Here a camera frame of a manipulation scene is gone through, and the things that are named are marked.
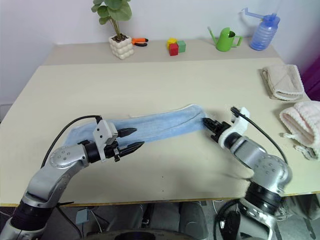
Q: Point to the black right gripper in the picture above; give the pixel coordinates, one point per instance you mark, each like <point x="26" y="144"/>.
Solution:
<point x="219" y="130"/>

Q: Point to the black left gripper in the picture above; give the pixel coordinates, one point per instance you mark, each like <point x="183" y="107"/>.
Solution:
<point x="112" y="150"/>

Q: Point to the light blue towel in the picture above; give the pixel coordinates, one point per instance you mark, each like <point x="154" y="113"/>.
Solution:
<point x="162" y="125"/>

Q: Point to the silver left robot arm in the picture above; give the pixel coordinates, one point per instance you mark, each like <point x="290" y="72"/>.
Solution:
<point x="60" y="156"/>

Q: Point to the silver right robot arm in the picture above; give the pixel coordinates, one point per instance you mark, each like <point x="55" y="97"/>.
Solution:
<point x="252" y="152"/>

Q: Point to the folded beige towel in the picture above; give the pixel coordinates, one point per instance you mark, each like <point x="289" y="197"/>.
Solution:
<point x="282" y="81"/>

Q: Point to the folded pink towel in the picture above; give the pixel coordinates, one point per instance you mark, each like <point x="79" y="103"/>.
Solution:
<point x="303" y="122"/>

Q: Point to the green wooden block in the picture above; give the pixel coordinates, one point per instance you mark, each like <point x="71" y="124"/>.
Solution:
<point x="182" y="46"/>

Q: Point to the red wooden block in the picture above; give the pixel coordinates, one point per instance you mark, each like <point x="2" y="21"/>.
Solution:
<point x="173" y="49"/>

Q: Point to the green watering can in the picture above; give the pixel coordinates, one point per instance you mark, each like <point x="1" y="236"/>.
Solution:
<point x="226" y="40"/>

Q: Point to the small grey box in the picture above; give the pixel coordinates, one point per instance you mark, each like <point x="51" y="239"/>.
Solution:
<point x="82" y="217"/>

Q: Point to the white bubble plant pot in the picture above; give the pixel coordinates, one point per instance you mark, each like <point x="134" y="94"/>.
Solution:
<point x="121" y="48"/>

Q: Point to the yellow wooden block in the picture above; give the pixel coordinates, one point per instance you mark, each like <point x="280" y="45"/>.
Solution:
<point x="171" y="40"/>

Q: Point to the grey rounded shape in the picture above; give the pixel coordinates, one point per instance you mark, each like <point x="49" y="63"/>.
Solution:
<point x="193" y="220"/>

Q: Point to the blue plastic spray bottle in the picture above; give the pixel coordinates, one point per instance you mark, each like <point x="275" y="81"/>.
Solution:
<point x="262" y="33"/>

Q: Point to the purple object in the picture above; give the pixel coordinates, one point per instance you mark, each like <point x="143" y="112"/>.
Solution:
<point x="311" y="75"/>

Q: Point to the green leafy plant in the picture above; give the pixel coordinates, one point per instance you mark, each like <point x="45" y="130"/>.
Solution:
<point x="113" y="12"/>

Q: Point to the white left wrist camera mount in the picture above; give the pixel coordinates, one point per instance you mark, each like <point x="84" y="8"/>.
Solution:
<point x="103" y="132"/>

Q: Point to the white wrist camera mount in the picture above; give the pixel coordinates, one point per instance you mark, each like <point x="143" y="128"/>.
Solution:
<point x="103" y="132"/>
<point x="240" y="125"/>

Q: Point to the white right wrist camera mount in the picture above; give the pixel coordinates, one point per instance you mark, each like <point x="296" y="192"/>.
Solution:
<point x="240" y="125"/>

